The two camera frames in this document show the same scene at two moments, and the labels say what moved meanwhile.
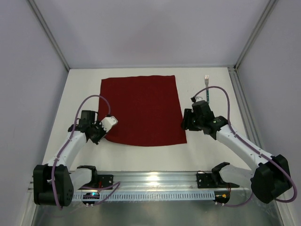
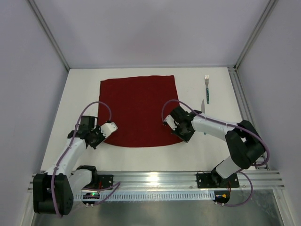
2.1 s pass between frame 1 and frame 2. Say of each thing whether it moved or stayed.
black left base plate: stayed
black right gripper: moved
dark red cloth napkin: stayed
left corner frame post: stayed
